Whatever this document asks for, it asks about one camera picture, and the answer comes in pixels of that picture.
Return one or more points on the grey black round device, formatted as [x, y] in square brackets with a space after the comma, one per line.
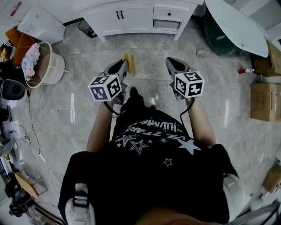
[12, 89]

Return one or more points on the person's right forearm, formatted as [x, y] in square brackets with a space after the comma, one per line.
[202, 125]

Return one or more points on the pink white clothes pile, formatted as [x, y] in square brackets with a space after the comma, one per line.
[30, 61]

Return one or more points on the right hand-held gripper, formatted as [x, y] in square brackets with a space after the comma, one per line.
[189, 84]

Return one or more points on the person's black trousers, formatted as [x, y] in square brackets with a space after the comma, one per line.
[135, 99]

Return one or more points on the person's left forearm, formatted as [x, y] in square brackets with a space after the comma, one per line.
[98, 129]

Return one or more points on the person's black star-print shirt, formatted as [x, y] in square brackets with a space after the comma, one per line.
[153, 180]

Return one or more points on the black mesh wastebasket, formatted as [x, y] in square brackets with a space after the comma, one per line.
[86, 27]

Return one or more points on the small brown cardboard box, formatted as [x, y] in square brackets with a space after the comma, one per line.
[272, 179]

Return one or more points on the dark green basin stand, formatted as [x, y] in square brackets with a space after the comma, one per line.
[217, 39]

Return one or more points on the person's face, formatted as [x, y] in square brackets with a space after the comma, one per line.
[175, 217]

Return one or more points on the black white striped cloth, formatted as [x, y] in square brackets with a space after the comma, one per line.
[7, 50]

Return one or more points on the beige round laundry basket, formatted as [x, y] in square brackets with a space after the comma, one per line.
[55, 66]

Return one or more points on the white bottle red cap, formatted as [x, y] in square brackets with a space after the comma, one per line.
[247, 70]

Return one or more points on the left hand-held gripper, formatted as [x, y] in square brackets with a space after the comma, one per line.
[105, 88]

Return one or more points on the white vanity cabinet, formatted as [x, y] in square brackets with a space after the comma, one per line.
[136, 22]

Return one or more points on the large brown cardboard box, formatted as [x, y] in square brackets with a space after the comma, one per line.
[265, 102]

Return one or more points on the white packet red label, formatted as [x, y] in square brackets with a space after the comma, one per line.
[15, 9]

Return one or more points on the black clothing pile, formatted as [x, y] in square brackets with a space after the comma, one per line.
[11, 71]

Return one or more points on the yellow sponge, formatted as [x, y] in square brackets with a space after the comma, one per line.
[131, 62]

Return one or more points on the white power strip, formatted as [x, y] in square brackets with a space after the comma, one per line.
[42, 157]

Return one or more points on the black camera rig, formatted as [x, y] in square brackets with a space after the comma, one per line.
[19, 206]

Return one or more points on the orange fabric bag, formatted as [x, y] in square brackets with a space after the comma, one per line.
[22, 44]

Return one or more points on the white freestanding basin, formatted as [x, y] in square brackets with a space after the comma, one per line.
[237, 28]

